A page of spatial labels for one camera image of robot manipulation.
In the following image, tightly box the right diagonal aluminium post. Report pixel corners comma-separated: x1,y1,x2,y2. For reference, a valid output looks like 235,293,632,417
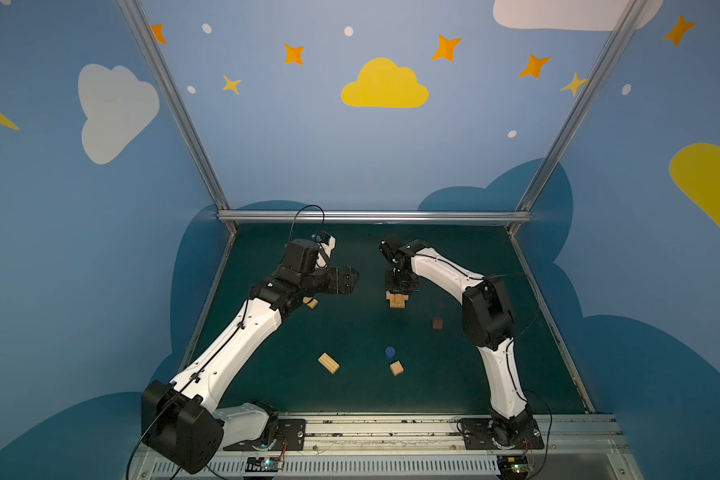
507,0,648,238

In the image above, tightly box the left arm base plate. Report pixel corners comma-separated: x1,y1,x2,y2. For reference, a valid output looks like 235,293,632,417
222,418,306,452

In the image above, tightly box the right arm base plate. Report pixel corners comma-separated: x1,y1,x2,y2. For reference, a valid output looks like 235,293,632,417
457,417,545,450

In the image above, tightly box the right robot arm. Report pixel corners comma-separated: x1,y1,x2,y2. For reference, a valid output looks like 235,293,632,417
379,236,537,449

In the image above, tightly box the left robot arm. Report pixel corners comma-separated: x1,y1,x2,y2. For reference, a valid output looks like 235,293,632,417
139,267,359,474

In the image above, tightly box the wide wood block front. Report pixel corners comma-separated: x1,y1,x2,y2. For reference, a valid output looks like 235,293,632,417
318,353,340,374

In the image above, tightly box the short wood block far left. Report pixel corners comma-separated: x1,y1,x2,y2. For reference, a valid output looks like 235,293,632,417
303,297,318,309

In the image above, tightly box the small wood cube front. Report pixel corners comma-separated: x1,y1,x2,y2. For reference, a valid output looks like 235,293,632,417
389,361,404,376

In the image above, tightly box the diagonal aluminium post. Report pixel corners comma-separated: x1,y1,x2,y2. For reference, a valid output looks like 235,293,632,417
118,0,238,236
507,0,648,238

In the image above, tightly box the right controller board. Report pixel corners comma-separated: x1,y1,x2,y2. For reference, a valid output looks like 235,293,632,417
496,456,533,480

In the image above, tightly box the rear horizontal aluminium bar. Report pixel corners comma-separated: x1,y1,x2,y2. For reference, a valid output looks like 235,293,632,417
217,207,532,225

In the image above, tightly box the controller board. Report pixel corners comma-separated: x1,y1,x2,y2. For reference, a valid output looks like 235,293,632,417
496,456,533,480
245,457,283,474

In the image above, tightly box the aluminium rail front frame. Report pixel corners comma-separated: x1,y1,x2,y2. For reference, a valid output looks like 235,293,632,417
125,411,643,480

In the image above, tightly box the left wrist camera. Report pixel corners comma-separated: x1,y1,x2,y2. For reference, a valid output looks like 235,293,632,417
281,231,336,274

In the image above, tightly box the left diagonal aluminium post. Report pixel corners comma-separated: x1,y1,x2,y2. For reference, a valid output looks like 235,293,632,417
118,0,238,236

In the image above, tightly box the left controller board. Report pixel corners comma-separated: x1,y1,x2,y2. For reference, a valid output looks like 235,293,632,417
245,457,283,474

